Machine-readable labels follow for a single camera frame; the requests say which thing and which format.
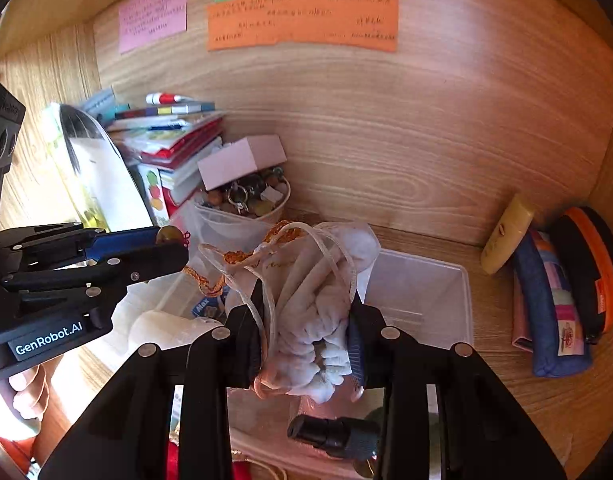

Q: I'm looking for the orange cloth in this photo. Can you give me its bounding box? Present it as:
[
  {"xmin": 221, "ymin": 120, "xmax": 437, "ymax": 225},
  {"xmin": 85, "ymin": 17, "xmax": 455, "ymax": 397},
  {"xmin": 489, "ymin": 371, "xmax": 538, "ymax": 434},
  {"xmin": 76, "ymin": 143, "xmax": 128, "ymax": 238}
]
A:
[{"xmin": 0, "ymin": 430, "xmax": 37, "ymax": 480}]

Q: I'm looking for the gold coin charm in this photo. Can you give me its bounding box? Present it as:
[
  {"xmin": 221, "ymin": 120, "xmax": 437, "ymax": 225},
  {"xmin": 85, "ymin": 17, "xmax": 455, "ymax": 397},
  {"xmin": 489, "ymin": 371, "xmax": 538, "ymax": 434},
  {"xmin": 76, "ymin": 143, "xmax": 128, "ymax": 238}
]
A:
[{"xmin": 155, "ymin": 225, "xmax": 193, "ymax": 250}]

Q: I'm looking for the blue pencil case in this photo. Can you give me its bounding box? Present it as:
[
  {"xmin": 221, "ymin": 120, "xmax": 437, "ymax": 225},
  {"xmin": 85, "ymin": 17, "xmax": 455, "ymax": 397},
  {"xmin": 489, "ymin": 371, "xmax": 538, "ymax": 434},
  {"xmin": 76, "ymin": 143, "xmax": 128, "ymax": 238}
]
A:
[{"xmin": 511, "ymin": 230, "xmax": 595, "ymax": 379}]

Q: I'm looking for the orange sticky note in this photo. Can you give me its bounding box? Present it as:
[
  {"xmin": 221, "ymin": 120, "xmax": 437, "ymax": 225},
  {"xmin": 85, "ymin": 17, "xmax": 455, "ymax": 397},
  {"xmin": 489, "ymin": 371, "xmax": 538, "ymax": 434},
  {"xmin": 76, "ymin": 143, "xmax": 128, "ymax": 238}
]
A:
[{"xmin": 206, "ymin": 0, "xmax": 400, "ymax": 54}]

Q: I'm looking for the white drawstring pouch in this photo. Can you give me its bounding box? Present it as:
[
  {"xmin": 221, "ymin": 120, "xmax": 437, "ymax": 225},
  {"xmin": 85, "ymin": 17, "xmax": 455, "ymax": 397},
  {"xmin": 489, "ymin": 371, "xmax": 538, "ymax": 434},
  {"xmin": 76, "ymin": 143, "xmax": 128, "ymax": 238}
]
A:
[{"xmin": 198, "ymin": 219, "xmax": 381, "ymax": 404}]

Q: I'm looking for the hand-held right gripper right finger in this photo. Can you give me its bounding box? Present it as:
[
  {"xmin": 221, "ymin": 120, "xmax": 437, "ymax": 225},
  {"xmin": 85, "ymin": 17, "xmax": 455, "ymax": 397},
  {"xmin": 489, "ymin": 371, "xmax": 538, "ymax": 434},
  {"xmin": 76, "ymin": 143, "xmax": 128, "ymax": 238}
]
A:
[{"xmin": 347, "ymin": 295, "xmax": 567, "ymax": 480}]

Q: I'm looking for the yellow tube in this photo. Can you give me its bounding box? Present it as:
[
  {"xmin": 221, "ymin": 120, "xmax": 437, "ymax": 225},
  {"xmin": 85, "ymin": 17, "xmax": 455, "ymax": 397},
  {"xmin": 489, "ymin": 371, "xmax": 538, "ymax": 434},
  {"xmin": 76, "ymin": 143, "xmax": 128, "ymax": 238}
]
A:
[{"xmin": 480, "ymin": 193, "xmax": 535, "ymax": 275}]

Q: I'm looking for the orange braided cord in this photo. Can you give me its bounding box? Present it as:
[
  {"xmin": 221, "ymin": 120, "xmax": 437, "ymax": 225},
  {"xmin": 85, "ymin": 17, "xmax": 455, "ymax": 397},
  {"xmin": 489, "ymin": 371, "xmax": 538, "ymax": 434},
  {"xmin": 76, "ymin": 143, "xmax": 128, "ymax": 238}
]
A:
[{"xmin": 183, "ymin": 220, "xmax": 308, "ymax": 297}]

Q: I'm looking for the small white cardboard box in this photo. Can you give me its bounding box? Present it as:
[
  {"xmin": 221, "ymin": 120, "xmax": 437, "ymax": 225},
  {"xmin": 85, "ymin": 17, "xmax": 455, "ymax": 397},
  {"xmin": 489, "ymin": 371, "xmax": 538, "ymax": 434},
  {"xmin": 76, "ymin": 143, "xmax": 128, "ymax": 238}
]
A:
[{"xmin": 197, "ymin": 134, "xmax": 288, "ymax": 191}]

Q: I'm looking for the white bowl of beads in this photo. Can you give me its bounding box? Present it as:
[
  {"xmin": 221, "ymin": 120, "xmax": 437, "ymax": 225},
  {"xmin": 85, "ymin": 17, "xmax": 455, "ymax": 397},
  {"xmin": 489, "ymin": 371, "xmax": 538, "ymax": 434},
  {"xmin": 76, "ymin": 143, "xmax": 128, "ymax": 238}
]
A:
[{"xmin": 193, "ymin": 170, "xmax": 292, "ymax": 224}]

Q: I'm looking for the pink notebook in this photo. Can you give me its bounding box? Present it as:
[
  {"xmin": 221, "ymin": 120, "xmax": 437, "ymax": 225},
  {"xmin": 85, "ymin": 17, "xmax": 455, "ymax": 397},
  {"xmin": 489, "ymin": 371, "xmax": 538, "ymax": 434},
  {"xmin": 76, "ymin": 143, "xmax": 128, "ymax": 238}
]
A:
[{"xmin": 511, "ymin": 269, "xmax": 536, "ymax": 352}]

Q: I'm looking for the person's left hand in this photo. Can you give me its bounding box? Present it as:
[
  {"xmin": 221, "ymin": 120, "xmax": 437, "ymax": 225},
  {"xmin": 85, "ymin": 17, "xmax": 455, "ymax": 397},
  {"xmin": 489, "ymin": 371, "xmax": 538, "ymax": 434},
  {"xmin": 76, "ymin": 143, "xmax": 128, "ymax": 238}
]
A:
[{"xmin": 8, "ymin": 360, "xmax": 50, "ymax": 427}]

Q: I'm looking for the black spray cap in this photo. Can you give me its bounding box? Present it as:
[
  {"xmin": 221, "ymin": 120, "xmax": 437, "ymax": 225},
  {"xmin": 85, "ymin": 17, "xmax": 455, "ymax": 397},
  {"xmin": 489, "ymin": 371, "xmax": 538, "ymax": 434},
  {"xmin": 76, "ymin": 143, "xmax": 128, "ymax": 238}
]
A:
[{"xmin": 286, "ymin": 413, "xmax": 383, "ymax": 461}]

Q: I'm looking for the stack of colourful books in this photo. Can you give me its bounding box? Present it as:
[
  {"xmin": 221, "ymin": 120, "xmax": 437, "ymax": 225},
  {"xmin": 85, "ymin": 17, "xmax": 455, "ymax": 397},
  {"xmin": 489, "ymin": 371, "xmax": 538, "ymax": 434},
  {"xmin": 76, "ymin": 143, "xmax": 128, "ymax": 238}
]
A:
[{"xmin": 79, "ymin": 87, "xmax": 228, "ymax": 203}]

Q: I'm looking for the white curved bookend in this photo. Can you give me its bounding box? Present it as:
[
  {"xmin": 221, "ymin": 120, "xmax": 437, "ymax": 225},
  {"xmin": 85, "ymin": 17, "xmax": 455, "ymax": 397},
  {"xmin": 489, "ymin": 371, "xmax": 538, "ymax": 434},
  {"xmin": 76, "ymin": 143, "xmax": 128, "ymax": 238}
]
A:
[{"xmin": 58, "ymin": 104, "xmax": 156, "ymax": 234}]

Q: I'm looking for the pink sticky note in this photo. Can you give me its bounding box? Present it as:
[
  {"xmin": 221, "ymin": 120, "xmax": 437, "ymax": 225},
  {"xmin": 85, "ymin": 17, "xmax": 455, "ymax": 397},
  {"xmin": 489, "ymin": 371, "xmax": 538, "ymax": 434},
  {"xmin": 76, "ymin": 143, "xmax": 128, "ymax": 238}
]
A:
[{"xmin": 117, "ymin": 0, "xmax": 188, "ymax": 55}]

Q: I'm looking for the clear plastic storage box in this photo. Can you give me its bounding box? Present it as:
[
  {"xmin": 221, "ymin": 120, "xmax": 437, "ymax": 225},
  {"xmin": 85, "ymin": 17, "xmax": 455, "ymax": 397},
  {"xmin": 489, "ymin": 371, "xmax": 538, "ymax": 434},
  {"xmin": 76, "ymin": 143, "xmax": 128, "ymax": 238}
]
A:
[{"xmin": 114, "ymin": 199, "xmax": 475, "ymax": 468}]

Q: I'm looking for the black and orange zip case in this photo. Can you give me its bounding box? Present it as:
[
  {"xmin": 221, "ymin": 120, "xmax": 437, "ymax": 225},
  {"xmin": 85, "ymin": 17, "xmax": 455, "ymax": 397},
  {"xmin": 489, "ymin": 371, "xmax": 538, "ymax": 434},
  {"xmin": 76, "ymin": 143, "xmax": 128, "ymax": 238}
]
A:
[{"xmin": 549, "ymin": 205, "xmax": 613, "ymax": 346}]

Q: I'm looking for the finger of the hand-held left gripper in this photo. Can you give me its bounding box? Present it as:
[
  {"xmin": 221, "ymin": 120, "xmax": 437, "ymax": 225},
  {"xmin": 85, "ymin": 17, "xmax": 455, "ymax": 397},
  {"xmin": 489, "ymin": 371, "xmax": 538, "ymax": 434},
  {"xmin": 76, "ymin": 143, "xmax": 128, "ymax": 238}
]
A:
[
  {"xmin": 0, "ymin": 241, "xmax": 190, "ymax": 313},
  {"xmin": 0, "ymin": 222, "xmax": 162, "ymax": 267}
]

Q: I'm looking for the blue label packet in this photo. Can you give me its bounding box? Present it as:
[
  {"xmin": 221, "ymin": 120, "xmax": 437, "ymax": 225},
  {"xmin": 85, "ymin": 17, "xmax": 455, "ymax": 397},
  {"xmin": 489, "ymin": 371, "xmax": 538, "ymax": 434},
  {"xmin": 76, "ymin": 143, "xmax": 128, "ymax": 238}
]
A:
[{"xmin": 190, "ymin": 294, "xmax": 228, "ymax": 319}]

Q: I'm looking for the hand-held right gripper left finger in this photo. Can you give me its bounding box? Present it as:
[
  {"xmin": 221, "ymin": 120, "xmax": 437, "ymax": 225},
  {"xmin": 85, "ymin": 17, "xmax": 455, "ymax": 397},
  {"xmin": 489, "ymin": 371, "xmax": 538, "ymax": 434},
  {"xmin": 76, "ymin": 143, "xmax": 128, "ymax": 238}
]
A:
[{"xmin": 39, "ymin": 280, "xmax": 265, "ymax": 480}]

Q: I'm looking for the spray bottle with yellow liquid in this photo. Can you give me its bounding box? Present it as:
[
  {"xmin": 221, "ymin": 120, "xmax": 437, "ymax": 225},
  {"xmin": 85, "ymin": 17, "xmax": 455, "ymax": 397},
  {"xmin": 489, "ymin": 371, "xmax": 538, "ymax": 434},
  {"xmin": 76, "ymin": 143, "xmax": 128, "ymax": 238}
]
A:
[{"xmin": 40, "ymin": 104, "xmax": 110, "ymax": 234}]

